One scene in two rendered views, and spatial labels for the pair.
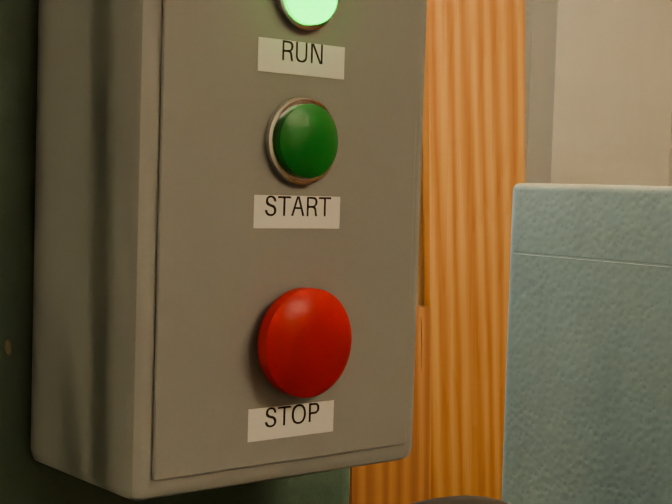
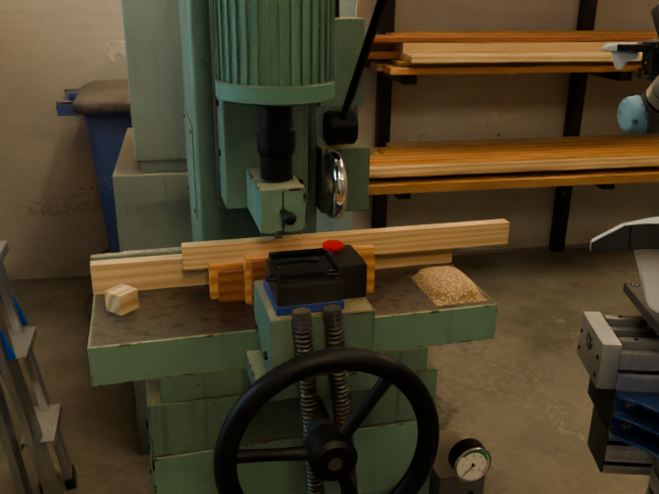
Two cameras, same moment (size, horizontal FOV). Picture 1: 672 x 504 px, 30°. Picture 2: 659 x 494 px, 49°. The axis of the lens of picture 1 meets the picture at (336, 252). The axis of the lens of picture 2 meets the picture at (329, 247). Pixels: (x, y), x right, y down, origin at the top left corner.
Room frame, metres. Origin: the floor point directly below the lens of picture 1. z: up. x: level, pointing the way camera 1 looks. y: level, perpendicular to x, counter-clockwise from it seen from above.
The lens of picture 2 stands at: (-0.25, 1.31, 1.36)
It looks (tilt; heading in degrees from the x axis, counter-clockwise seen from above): 21 degrees down; 295
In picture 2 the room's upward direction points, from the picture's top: 1 degrees clockwise
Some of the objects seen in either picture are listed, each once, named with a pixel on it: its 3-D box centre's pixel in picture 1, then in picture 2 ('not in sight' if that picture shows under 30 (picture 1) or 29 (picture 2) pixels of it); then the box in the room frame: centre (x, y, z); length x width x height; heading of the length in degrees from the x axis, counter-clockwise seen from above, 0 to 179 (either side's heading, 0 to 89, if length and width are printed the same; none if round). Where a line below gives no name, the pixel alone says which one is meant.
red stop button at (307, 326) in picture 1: (305, 342); not in sight; (0.34, 0.01, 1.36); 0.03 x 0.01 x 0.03; 130
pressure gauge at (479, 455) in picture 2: not in sight; (468, 463); (-0.06, 0.36, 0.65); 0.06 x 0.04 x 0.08; 40
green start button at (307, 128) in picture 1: (307, 141); not in sight; (0.34, 0.01, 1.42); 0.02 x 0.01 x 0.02; 130
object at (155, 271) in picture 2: not in sight; (281, 262); (0.28, 0.34, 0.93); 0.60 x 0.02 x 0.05; 40
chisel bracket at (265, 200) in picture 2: not in sight; (276, 202); (0.28, 0.35, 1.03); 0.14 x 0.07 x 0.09; 130
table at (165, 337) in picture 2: not in sight; (298, 325); (0.20, 0.44, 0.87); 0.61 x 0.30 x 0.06; 40
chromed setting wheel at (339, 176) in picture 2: not in sight; (332, 184); (0.26, 0.19, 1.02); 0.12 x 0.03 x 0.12; 130
